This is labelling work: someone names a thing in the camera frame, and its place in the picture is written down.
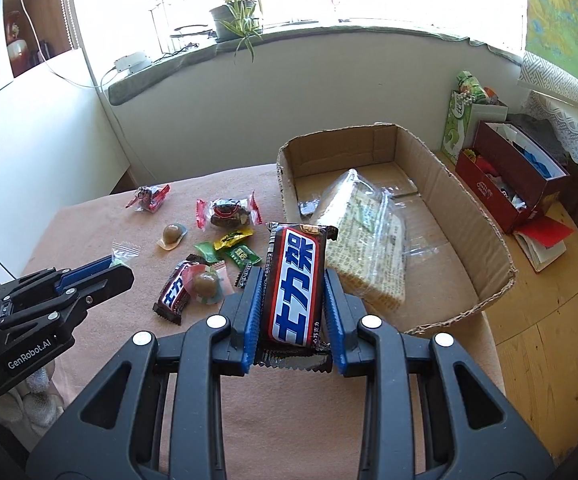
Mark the book with red cover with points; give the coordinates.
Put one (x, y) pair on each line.
(544, 240)

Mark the white electronic device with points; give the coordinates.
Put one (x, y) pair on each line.
(131, 61)

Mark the small dark wrapper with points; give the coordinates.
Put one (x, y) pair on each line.
(310, 208)

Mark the plain green wrapped candy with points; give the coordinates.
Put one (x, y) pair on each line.
(207, 251)

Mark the small brown chocolate bar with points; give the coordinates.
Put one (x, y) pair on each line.
(174, 297)

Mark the white lace cloth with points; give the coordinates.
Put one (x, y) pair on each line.
(564, 100)

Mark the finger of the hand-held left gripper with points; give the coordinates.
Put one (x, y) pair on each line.
(111, 282)
(84, 271)

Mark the dark red box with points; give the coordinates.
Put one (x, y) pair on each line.
(499, 160)

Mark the green snack packet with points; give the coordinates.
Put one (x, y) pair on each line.
(471, 85)

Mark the green candy black end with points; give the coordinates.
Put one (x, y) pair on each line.
(242, 255)

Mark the person's left hand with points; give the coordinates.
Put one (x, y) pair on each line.
(44, 402)

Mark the grey-green window sill cushion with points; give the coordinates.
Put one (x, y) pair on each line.
(184, 62)

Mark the red printed box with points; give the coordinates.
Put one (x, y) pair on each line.
(489, 195)

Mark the wooden shelf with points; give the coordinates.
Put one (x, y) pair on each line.
(49, 15)

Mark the small red window ornament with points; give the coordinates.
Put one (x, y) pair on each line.
(337, 6)

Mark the brown jelly cup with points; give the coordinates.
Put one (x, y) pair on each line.
(172, 234)

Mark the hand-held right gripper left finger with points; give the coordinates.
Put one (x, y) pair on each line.
(250, 310)

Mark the bagged bread loaf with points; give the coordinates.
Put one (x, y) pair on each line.
(369, 245)

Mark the large red wrapped date snack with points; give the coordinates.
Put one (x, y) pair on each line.
(229, 212)

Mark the yellow wrapped candy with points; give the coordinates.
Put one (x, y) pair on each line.
(233, 238)

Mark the small red date snack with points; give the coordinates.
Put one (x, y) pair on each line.
(146, 197)

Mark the pink tablecloth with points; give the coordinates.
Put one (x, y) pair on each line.
(119, 220)

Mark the potted spider plant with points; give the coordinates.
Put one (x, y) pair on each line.
(236, 15)

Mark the cardboard box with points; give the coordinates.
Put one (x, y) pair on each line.
(449, 240)

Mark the red white ornament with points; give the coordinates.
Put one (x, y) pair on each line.
(16, 45)

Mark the clear candy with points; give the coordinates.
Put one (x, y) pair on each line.
(123, 251)

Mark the green paper bag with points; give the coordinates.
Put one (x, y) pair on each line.
(456, 125)

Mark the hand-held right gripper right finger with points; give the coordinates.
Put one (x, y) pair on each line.
(334, 320)

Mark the large brown chocolate bar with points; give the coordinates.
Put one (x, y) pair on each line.
(293, 285)

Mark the white cabinet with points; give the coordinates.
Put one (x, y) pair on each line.
(44, 135)

